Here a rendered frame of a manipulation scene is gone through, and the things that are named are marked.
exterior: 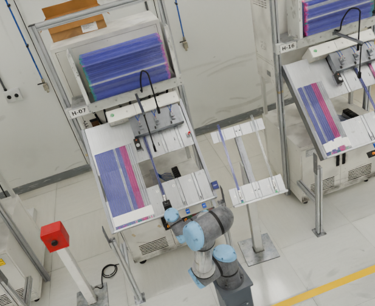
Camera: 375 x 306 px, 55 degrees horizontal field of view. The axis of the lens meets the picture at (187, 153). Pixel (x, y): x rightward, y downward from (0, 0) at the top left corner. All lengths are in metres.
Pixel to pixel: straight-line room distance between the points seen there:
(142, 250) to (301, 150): 1.43
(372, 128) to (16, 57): 3.10
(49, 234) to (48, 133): 1.85
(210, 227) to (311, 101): 1.40
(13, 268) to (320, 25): 2.69
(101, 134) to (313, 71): 1.53
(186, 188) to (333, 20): 1.49
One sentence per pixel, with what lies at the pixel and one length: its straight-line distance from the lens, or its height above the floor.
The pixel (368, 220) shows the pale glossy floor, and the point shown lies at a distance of 3.18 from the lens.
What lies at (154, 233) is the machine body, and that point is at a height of 0.30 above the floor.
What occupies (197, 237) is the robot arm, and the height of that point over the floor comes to 1.15.
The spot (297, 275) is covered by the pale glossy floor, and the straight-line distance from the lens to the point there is 2.80.
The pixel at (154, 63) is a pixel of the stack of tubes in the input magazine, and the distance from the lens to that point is 2.31.
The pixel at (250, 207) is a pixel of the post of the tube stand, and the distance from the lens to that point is 2.57.
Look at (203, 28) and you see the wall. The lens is 3.96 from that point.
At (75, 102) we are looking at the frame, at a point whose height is 1.39.
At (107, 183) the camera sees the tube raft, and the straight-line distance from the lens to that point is 2.38.
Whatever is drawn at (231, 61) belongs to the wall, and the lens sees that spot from 4.16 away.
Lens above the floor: 2.26
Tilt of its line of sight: 33 degrees down
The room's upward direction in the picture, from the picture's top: 14 degrees counter-clockwise
